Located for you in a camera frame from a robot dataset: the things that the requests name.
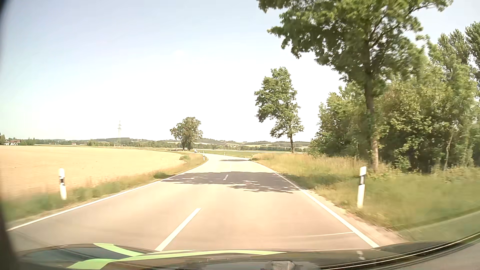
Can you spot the slender roadside tree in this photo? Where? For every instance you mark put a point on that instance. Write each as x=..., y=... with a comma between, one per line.
x=279, y=105

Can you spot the broad roadside tree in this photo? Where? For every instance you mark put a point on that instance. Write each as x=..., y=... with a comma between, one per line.
x=186, y=132

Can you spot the grey asphalt road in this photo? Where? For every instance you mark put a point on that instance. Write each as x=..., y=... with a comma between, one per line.
x=240, y=210

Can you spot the wooded hills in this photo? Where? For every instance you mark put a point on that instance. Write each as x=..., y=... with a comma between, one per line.
x=150, y=143

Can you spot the pylon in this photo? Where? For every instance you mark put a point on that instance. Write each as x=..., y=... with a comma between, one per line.
x=119, y=132

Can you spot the car's own bonnet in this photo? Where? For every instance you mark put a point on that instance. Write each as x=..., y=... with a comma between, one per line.
x=225, y=260

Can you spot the grass verge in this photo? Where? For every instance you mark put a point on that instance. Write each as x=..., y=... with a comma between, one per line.
x=393, y=195
x=108, y=186

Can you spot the tall roadside tree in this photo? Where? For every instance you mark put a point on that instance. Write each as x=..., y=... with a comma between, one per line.
x=360, y=56

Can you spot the group of trees and bushes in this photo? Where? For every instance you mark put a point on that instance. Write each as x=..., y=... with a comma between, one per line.
x=423, y=112

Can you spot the pale grain field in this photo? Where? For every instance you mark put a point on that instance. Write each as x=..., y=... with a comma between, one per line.
x=56, y=165

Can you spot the buildings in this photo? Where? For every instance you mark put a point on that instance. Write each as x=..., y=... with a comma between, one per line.
x=12, y=142

